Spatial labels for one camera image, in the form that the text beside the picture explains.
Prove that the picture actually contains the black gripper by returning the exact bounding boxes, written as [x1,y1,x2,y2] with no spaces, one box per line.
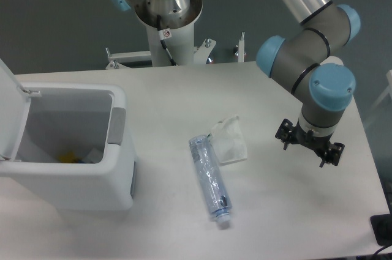
[275,119,345,168]

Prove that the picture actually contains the clear crushed plastic bottle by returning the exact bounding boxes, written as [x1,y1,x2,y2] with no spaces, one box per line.
[189,135,232,229]

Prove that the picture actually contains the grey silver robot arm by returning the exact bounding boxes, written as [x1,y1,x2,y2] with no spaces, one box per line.
[111,0,361,165]

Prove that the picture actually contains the yellow trash in bin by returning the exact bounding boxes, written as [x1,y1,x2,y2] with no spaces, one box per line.
[58,151,84,164]

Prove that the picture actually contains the white open trash can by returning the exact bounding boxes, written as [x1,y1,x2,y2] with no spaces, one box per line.
[1,64,136,211]

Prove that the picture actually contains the black device at table edge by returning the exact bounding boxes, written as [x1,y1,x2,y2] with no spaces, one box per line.
[370,214,391,246]

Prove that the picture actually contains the white frame at right edge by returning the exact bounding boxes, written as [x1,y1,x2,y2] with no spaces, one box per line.
[363,70,391,129]

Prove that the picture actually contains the white bracket with bolts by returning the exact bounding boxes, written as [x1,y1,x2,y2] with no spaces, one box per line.
[105,31,248,70]

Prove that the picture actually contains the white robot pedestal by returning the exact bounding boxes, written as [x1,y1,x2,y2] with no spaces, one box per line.
[135,0,203,67]

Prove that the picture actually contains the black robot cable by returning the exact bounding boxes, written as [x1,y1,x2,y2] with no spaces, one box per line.
[156,14,178,67]

